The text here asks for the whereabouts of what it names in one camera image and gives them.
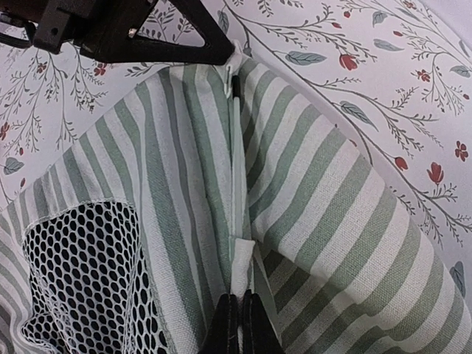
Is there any green striped pet tent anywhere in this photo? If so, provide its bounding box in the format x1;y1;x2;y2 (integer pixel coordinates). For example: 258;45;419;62
1;52;471;353

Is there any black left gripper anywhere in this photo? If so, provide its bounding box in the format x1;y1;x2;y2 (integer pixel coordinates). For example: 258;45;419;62
1;1;235;66

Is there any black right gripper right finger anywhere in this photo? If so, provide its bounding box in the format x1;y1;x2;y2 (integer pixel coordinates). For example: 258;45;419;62
242;291;285;354

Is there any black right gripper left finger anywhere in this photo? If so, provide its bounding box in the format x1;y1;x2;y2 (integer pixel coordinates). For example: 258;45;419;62
198;294;240;354

